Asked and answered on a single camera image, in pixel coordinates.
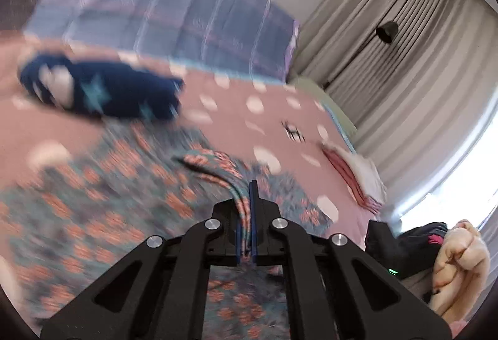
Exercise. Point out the light green bed sheet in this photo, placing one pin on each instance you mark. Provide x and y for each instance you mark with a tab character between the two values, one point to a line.
326	98

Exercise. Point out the blue plaid pillow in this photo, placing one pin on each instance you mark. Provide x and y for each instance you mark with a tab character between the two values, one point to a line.
175	5

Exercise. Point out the pink striped white folded clothes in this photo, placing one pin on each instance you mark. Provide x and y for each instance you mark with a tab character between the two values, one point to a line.
362	176

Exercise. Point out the teal orange floral garment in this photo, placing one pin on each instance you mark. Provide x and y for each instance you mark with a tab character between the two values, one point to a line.
116	207

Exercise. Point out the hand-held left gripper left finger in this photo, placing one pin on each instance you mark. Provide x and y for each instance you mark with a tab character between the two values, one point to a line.
237	235

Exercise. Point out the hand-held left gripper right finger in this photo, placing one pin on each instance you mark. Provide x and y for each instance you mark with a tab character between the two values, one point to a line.
253	231

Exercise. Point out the person's right hand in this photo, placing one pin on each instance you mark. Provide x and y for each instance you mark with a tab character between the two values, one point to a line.
463	266

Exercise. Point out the dark round curtain holder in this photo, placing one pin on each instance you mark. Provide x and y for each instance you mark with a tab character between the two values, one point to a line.
387	32

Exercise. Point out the pink white dotted blanket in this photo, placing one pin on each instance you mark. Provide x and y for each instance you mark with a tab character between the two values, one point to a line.
233	110

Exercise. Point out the grey pleated curtain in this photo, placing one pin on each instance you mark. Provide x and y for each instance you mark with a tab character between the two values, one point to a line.
420	71

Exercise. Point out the small black hair clip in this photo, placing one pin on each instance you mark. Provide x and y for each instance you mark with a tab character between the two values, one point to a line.
293	131

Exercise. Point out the navy star print garment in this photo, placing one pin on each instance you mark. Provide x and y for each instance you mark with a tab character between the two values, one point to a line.
116	91

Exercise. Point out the bright window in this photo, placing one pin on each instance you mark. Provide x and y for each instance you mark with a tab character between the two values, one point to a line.
459	188

